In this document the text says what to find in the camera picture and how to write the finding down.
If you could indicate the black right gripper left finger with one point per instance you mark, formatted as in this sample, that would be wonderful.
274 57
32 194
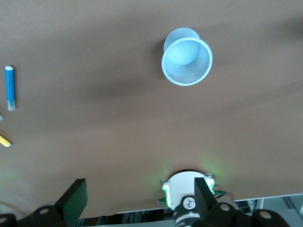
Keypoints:
71 203

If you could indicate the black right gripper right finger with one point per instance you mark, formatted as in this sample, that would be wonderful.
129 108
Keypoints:
208 208

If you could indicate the blue marker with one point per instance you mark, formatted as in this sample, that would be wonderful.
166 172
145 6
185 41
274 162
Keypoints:
10 87

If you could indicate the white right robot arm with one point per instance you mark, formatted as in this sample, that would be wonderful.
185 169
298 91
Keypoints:
182 184

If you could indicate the yellow marker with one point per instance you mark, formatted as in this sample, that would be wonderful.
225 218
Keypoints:
4 140

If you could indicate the light blue mesh cup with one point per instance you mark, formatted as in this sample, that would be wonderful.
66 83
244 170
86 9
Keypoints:
187 71

